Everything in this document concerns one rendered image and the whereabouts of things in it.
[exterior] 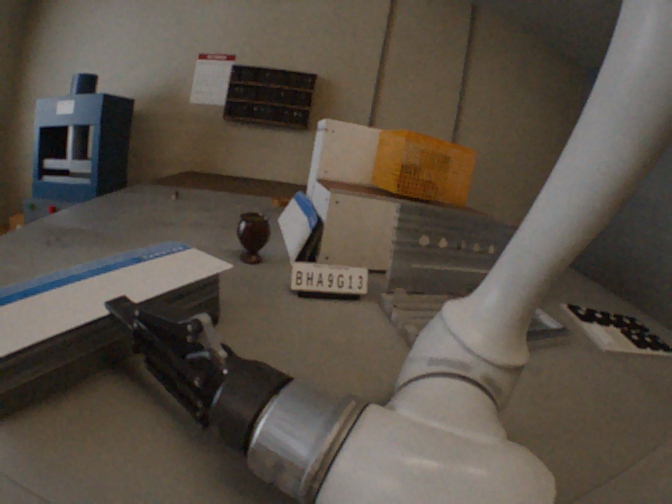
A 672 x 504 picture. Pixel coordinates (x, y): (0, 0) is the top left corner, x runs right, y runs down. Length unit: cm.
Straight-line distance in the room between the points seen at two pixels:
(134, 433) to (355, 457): 25
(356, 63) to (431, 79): 60
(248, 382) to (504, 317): 21
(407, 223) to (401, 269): 9
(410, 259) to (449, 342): 38
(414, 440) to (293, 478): 8
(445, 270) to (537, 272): 45
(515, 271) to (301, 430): 20
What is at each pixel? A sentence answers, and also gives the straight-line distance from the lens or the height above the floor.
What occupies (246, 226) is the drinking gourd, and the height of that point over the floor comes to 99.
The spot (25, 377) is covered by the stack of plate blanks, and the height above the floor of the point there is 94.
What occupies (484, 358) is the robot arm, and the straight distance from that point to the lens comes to 28.
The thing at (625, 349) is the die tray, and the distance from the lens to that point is 97.
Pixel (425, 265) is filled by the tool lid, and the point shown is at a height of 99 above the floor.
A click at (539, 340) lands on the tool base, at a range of 71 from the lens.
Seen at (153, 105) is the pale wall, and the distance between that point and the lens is 268.
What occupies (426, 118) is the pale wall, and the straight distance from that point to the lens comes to 256.
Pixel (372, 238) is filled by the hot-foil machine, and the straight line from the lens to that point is 79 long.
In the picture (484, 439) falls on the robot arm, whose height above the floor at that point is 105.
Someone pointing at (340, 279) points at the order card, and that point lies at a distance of 65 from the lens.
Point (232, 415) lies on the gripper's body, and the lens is 23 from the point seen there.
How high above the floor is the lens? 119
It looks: 18 degrees down
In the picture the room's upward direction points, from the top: 10 degrees clockwise
